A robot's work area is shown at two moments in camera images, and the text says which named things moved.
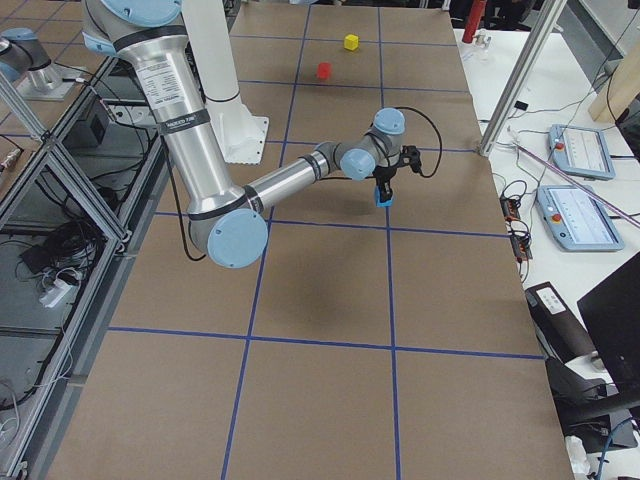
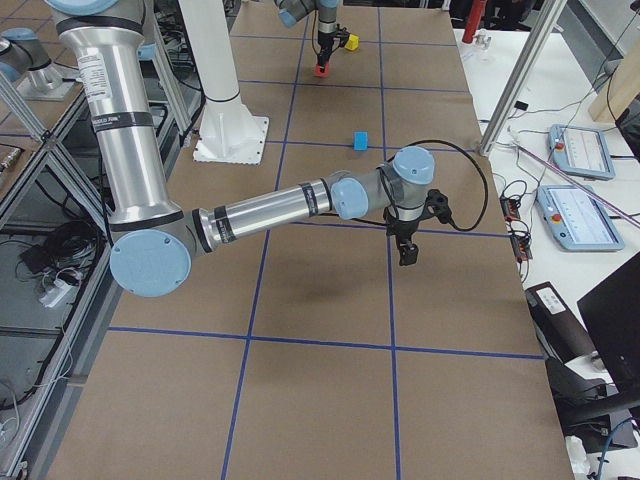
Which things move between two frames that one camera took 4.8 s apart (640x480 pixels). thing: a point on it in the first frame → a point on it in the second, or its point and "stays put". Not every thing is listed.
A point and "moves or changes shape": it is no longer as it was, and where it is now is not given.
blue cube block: x=378 y=201 moves or changes shape
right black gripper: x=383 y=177 → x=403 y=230
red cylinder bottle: x=476 y=13 stays put
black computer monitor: x=612 y=313 stays put
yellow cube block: x=351 y=42 stays put
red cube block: x=324 y=70 stays put
